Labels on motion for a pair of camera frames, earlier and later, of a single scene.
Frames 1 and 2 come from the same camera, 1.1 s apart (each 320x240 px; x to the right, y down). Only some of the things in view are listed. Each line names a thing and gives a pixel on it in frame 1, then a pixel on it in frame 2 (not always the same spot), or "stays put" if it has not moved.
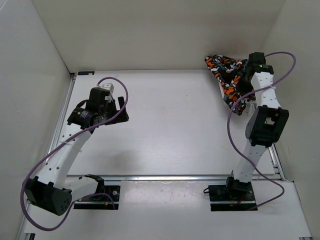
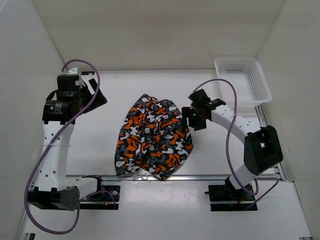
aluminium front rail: (170, 178) stays put
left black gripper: (123, 117) to (100, 100)
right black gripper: (245, 89) to (198, 126)
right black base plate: (226, 197) stays put
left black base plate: (109, 201) stays put
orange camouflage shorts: (234, 82) to (154, 138)
